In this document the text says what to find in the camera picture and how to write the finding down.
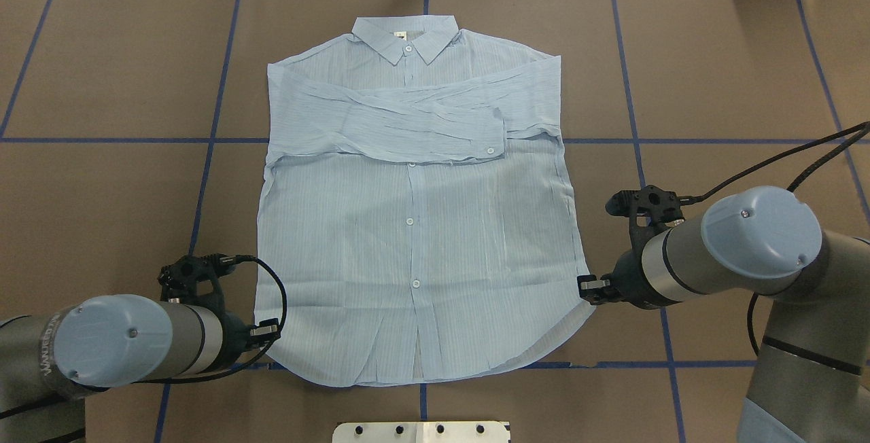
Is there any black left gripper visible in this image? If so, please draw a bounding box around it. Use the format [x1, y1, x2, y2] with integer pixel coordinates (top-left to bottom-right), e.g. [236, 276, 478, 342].
[217, 312, 282, 370]

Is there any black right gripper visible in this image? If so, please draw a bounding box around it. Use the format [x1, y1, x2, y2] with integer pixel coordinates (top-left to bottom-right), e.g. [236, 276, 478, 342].
[578, 252, 644, 308]

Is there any light blue button shirt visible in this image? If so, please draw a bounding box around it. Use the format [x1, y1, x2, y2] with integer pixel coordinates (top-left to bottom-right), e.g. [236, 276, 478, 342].
[255, 16, 594, 387]

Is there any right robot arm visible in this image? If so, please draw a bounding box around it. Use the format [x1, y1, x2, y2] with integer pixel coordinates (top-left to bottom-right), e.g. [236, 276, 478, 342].
[578, 185, 869, 442]

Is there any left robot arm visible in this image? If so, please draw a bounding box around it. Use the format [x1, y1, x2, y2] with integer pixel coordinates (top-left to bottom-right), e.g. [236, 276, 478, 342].
[1, 294, 283, 442]

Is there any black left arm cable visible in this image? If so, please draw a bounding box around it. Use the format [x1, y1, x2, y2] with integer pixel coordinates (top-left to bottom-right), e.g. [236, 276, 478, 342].
[136, 255, 289, 385]

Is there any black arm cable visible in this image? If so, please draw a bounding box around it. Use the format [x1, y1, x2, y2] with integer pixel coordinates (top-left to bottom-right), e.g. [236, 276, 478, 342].
[683, 122, 870, 202]
[136, 255, 289, 385]

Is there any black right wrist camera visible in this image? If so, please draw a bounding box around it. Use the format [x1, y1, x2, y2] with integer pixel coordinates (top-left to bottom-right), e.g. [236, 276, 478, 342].
[605, 185, 691, 257]

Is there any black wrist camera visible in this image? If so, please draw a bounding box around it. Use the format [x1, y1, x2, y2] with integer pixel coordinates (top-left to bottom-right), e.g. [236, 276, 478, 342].
[158, 253, 237, 314]
[605, 185, 691, 257]

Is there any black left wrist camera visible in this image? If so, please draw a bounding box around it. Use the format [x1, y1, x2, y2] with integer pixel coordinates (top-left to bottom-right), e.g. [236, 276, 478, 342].
[158, 253, 237, 314]

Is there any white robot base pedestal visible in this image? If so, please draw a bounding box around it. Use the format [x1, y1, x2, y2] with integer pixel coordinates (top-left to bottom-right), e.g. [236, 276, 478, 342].
[332, 421, 512, 442]

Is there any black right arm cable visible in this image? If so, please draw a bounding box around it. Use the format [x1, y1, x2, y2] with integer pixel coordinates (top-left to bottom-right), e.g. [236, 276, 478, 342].
[683, 122, 870, 202]

